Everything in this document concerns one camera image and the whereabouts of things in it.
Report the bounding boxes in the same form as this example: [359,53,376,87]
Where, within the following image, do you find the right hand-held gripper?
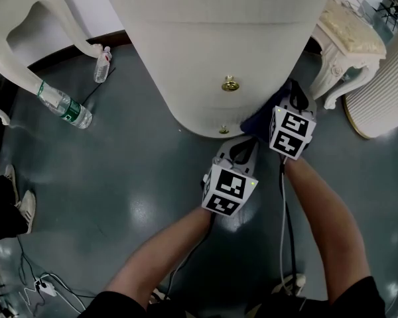
[269,79,318,162]

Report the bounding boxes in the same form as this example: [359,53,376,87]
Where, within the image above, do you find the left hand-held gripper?
[201,136,261,218]

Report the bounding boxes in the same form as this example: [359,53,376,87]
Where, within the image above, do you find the dark blue cloth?
[239,81,295,135]

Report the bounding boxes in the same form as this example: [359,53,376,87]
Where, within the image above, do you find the person's right forearm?
[283,156,372,306]

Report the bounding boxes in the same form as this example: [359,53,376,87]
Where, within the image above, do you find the person's left forearm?
[104,205,216,307]

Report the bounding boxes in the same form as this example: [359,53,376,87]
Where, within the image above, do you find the cream white cabinet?
[98,0,398,140]

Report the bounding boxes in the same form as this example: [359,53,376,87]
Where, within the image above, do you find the cream upholstered stool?
[310,0,387,110]

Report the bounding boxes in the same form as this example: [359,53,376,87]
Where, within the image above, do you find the person's right shoe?
[271,272,307,297]

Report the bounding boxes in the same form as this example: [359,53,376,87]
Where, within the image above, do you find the person's left shoe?
[148,286,168,306]

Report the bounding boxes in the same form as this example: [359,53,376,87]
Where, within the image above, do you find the thin black strip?
[82,67,116,105]

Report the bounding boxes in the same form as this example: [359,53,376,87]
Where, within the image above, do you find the small red-label water bottle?
[93,46,112,83]

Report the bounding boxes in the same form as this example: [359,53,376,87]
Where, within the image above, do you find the large green-label water bottle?
[36,80,93,129]

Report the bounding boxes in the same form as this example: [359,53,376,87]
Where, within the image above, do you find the person's black shirt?
[78,275,387,318]

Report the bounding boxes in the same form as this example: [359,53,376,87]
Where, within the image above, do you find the ornate cream vanity table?
[0,0,103,125]

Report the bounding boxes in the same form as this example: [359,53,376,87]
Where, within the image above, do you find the ribbed cream table pedestal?
[343,25,398,140]

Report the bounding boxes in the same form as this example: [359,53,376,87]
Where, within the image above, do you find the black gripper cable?
[278,156,299,294]
[167,212,216,301]

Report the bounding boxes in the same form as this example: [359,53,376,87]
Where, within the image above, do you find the black floor cable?
[17,235,40,283]
[41,272,97,299]

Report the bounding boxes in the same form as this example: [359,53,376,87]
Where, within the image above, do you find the white power strip with cables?
[19,272,87,314]

